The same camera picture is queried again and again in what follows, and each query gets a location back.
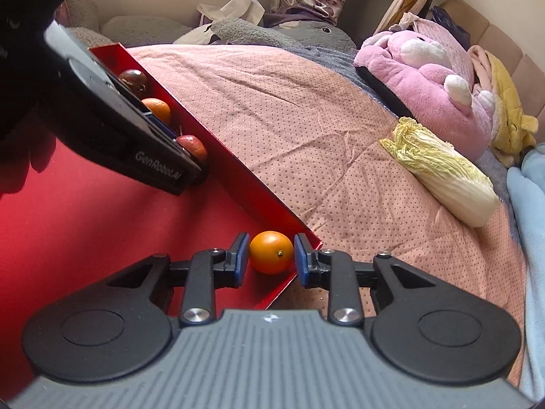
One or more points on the purple cloth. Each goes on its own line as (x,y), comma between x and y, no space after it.
(293,17)

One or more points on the dark brown tomato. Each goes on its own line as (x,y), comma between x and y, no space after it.
(133,82)

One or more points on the light blue blanket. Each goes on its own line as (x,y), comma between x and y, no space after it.
(532,243)

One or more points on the dark blue cloth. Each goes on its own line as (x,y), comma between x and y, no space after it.
(447,25)

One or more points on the pink dotted blanket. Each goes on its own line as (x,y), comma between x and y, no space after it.
(298,136)

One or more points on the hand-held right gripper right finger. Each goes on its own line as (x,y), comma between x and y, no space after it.
(300,260)

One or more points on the yellow plush toy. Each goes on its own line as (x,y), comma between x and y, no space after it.
(511,106)

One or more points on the red shallow tray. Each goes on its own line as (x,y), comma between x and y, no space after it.
(106,230)

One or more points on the grey plush toy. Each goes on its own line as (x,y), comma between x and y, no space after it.
(255,34)

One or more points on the beige upholstered headboard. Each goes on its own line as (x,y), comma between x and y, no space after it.
(502,38)

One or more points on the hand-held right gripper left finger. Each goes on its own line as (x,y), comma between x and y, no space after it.
(240,260)

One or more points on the napa cabbage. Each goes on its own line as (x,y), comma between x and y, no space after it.
(443,174)

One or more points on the beige plastic bag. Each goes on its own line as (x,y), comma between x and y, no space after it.
(234,8)

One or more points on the pink plush rabbit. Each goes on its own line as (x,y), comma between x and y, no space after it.
(417,81)

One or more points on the yellow flat board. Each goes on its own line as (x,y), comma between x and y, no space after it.
(408,0)

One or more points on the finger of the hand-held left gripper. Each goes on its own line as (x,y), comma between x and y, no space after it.
(164,127)

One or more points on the red round fruit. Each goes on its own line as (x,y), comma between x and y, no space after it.
(193,147)

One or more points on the small smooth orange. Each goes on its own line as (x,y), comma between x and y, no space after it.
(158,110)
(271,255)

